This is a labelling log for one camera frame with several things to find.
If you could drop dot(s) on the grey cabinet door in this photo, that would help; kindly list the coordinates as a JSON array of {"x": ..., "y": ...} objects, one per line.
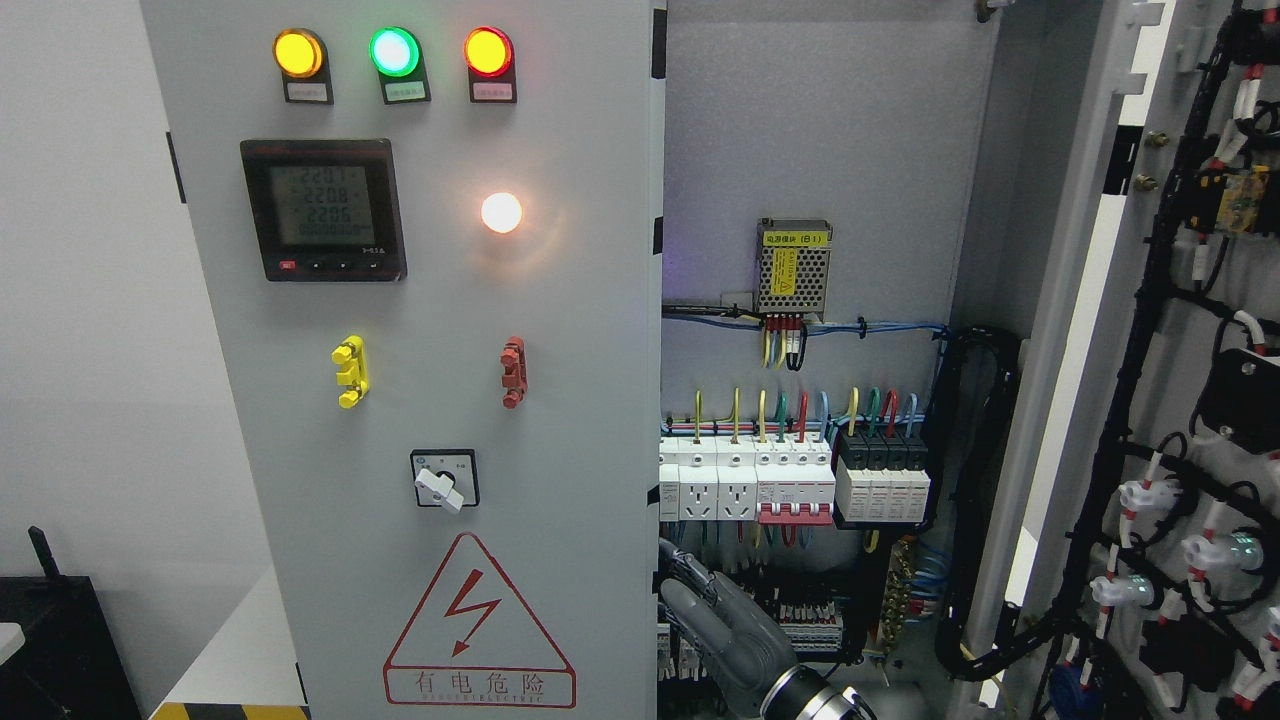
[
  {"x": 1131, "y": 560},
  {"x": 565, "y": 479}
]

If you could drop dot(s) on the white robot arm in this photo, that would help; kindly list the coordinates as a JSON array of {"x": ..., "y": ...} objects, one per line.
[{"x": 801, "y": 693}]

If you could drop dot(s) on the red terminal connector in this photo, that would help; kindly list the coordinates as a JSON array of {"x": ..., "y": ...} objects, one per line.
[{"x": 514, "y": 379}]

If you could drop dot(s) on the white socket breaker row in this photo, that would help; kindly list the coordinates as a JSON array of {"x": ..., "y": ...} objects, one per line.
[{"x": 707, "y": 479}]

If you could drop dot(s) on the metal mesh power supply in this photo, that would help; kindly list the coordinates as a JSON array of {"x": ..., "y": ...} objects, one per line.
[{"x": 793, "y": 262}]

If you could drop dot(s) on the white glowing indicator lamp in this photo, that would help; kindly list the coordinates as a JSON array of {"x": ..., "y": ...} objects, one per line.
[{"x": 501, "y": 212}]

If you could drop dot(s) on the black white surge protector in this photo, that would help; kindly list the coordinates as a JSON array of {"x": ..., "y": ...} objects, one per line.
[{"x": 881, "y": 482}]

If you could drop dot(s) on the grey cabinet body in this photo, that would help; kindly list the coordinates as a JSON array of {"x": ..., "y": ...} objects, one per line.
[{"x": 961, "y": 164}]

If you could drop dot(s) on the yellow terminal connector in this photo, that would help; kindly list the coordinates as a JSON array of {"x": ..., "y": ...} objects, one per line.
[{"x": 353, "y": 370}]

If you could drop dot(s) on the red electric hazard sticker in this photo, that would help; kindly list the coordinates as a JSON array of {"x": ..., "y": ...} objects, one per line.
[{"x": 474, "y": 641}]

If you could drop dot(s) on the brass right terminal bar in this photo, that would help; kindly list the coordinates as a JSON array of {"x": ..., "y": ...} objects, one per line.
[{"x": 897, "y": 594}]

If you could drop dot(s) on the red indicator lamp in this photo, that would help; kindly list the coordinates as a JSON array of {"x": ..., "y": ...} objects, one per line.
[{"x": 490, "y": 61}]

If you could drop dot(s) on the black digital power meter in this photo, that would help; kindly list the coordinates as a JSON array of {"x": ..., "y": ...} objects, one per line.
[{"x": 325, "y": 209}]

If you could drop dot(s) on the green indicator lamp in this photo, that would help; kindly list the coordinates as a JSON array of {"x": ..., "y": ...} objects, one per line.
[{"x": 397, "y": 57}]

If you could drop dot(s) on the yellow indicator lamp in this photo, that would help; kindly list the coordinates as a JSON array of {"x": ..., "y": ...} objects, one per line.
[{"x": 301, "y": 57}]

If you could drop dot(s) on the black box at left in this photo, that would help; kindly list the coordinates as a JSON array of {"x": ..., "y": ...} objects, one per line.
[{"x": 67, "y": 667}]

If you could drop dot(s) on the red handled circuit breaker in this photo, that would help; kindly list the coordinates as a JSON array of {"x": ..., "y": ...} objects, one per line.
[{"x": 794, "y": 483}]

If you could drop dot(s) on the white rotary selector switch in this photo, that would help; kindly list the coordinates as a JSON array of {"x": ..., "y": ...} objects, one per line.
[{"x": 445, "y": 478}]

